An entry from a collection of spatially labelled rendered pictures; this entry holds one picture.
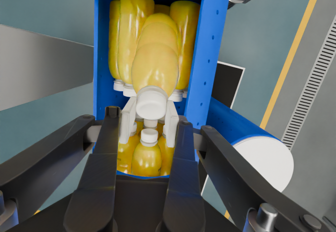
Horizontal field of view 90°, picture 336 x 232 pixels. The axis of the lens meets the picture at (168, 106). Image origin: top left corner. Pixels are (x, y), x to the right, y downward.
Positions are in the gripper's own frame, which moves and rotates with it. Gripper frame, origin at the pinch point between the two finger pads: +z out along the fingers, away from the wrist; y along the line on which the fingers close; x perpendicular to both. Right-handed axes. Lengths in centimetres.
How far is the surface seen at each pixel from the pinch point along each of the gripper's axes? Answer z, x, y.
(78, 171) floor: 134, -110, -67
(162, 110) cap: 2.1, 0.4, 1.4
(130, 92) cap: 21.0, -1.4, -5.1
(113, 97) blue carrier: 32.0, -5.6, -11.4
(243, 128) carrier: 37, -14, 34
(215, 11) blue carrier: 14.4, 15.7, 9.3
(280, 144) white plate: 31, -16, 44
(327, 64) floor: 134, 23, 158
